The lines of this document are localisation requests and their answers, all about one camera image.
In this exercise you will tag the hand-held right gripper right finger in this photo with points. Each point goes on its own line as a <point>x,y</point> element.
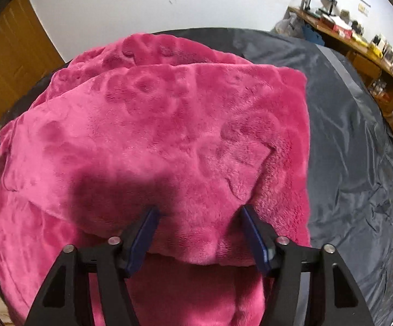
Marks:
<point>255,236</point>

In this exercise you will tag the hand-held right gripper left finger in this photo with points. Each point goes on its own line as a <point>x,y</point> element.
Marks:
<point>141,237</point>

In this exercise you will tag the pink fleece garment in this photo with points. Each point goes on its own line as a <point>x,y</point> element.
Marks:
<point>155,135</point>

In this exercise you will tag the wooden door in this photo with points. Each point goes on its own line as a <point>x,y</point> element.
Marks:
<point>4,64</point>

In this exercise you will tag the dark grey bed cover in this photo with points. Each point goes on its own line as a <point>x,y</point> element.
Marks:
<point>349,142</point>

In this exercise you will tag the wooden desk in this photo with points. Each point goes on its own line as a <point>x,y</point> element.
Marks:
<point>362,54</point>

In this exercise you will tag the white plastic bag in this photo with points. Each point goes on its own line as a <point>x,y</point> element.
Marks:
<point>289,23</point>

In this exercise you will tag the yellow box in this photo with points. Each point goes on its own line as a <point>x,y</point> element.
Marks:
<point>374,51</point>

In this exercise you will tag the red box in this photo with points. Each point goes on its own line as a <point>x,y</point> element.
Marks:
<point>334,23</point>

